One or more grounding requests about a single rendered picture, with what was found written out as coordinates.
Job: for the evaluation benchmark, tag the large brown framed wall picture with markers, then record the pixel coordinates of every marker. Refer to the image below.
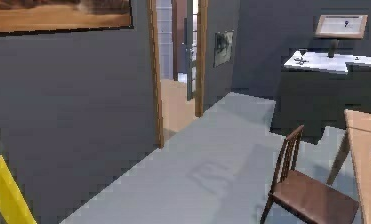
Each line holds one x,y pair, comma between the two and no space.
56,15

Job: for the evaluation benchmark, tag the small grey framed wall picture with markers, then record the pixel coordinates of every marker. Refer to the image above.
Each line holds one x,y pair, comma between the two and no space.
223,48

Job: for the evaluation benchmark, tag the dark brown wooden chair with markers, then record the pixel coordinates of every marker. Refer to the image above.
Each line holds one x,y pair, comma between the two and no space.
309,196

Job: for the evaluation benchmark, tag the yellow and grey pole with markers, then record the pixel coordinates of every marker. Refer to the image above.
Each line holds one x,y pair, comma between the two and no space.
8,193

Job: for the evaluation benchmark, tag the dark cabinet with white top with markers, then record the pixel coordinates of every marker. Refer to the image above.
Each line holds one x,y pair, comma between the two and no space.
323,96

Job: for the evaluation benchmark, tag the grey room door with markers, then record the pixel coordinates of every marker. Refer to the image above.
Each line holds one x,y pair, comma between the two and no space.
190,53

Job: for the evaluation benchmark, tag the wooden framed tilted mirror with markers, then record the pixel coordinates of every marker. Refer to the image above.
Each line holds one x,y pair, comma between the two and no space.
341,26

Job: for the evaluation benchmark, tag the light wooden table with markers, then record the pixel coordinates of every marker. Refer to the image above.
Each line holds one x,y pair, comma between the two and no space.
363,156

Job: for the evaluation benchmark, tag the small dark item on cabinet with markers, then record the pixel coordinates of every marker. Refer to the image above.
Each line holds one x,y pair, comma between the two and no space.
300,60

